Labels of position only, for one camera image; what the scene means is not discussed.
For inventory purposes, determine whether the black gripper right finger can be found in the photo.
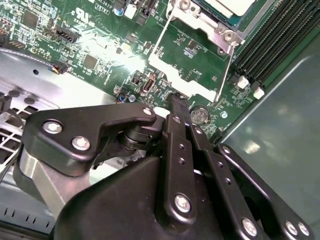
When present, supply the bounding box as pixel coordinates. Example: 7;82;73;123
180;99;316;240

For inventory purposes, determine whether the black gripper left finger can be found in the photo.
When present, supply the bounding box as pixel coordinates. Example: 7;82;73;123
13;91;199;225

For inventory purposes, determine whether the silver CPU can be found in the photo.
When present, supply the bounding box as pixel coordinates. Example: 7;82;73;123
197;0;260;29

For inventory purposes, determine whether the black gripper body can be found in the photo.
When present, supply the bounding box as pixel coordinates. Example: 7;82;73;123
53;156;226;240

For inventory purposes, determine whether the metal socket cover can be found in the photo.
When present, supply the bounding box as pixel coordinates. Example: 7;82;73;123
147;0;246;103

